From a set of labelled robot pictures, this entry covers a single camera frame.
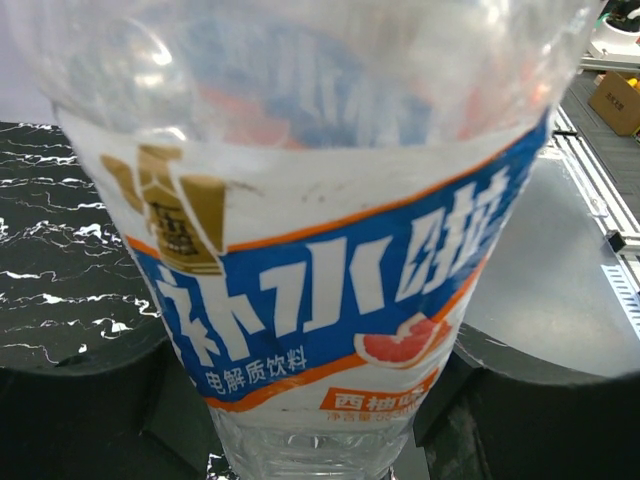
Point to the labelled clear plastic bottle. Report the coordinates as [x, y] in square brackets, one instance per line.
[310, 189]

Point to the cardboard box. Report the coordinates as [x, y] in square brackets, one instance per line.
[616, 101]

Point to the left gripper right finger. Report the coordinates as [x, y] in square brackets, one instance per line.
[498, 413]

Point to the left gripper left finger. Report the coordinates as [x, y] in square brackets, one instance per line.
[115, 414]

